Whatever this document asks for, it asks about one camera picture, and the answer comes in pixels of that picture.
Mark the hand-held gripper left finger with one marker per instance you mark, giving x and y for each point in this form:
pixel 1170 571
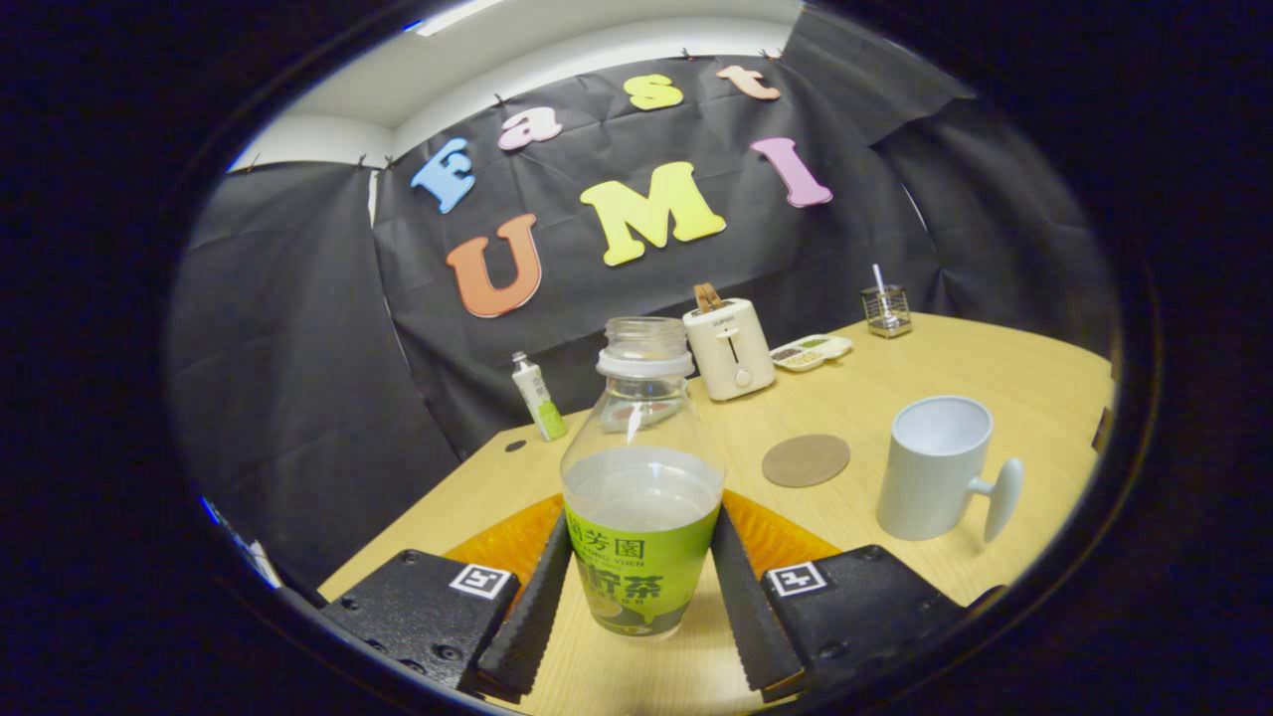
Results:
pixel 527 626

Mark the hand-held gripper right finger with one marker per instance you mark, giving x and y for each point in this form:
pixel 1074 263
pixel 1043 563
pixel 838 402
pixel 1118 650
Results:
pixel 751 626

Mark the clear juice bottle green label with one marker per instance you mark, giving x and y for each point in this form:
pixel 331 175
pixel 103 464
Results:
pixel 641 567

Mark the brown round coaster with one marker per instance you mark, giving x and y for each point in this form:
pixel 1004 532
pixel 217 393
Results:
pixel 806 460

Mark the white cup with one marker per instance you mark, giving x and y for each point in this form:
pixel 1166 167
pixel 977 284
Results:
pixel 925 487

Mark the small white green bottle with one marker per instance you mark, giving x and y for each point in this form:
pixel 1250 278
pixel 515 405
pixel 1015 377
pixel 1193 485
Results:
pixel 540 398

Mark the cream toaster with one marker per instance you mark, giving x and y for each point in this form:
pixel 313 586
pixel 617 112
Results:
pixel 731 353

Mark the white divided snack tray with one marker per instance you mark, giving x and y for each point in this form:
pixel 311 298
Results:
pixel 811 352

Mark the brown toast slice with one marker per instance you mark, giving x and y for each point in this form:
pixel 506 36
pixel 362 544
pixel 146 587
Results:
pixel 707 296

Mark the clear glass holder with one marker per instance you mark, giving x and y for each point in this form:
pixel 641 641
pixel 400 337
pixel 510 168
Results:
pixel 886 313

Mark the black backdrop cloth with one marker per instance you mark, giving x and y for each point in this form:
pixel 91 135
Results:
pixel 318 348

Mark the wooden table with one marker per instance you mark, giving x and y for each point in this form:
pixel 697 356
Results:
pixel 995 368

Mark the white straw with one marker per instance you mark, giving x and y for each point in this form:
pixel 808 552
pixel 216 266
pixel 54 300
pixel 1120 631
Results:
pixel 879 278

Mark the long ceiling light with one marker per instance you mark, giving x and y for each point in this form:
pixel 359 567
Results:
pixel 457 16

